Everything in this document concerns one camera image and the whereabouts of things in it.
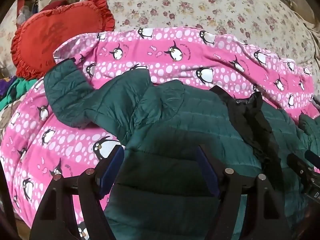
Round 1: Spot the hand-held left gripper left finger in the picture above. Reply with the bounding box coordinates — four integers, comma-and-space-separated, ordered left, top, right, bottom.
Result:
29, 145, 125, 240

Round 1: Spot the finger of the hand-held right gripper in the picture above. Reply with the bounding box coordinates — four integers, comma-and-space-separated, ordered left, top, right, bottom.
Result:
287, 153, 316, 181
304, 150, 320, 168

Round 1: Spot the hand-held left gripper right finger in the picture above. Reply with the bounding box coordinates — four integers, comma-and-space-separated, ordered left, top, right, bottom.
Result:
195, 145, 293, 240

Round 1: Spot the dark green puffer jacket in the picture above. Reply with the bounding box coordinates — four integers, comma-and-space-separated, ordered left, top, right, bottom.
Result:
44, 60, 320, 240

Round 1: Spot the pink penguin print blanket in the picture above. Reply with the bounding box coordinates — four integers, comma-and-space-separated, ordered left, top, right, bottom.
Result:
0, 26, 320, 240

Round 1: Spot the brown floral quilt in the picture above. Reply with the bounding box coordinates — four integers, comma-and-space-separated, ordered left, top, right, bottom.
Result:
0, 101, 19, 138

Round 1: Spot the beige cloth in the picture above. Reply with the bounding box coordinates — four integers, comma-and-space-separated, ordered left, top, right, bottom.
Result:
303, 21, 320, 62

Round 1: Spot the green cloth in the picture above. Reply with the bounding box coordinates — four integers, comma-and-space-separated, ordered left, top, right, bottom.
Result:
0, 77, 37, 112

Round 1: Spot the purple cloth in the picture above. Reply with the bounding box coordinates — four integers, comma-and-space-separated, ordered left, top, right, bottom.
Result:
0, 77, 16, 99

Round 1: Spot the red ruffled pillow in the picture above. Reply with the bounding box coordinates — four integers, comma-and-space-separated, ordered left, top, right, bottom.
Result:
11, 0, 115, 80

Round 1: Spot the floral bed sheet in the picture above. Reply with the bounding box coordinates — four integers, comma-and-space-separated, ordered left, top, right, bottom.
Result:
0, 0, 320, 80

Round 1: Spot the dark red cloth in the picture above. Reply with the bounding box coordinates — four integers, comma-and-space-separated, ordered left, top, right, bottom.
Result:
39, 0, 73, 13

